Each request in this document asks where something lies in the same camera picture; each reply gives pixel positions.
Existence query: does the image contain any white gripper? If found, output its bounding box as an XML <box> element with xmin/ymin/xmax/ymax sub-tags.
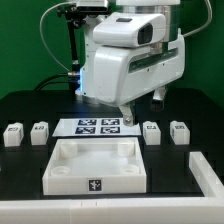
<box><xmin>94</xmin><ymin>34</ymin><xmax>185</xmax><ymax>127</ymax></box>

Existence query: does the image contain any white square table top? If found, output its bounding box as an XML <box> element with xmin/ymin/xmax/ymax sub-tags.
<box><xmin>42</xmin><ymin>137</ymin><xmax>147</xmax><ymax>195</ymax></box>

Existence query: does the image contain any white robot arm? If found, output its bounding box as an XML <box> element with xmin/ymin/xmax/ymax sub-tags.
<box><xmin>76</xmin><ymin>0</ymin><xmax>185</xmax><ymax>126</ymax></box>

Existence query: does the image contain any white sheet with markers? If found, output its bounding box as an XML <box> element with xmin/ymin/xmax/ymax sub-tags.
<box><xmin>53</xmin><ymin>118</ymin><xmax>141</xmax><ymax>137</ymax></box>

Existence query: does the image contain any white L-shaped obstacle fence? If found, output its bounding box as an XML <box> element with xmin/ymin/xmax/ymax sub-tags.
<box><xmin>0</xmin><ymin>152</ymin><xmax>224</xmax><ymax>224</ymax></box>

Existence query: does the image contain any black cable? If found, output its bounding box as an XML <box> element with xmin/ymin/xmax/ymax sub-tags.
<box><xmin>33</xmin><ymin>73</ymin><xmax>78</xmax><ymax>92</ymax></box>

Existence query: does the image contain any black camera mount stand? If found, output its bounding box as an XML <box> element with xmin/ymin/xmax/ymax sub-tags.
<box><xmin>57</xmin><ymin>0</ymin><xmax>112</xmax><ymax>91</ymax></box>

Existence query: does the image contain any grey cable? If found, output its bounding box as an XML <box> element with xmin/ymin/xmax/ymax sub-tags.
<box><xmin>39</xmin><ymin>0</ymin><xmax>78</xmax><ymax>73</ymax></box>

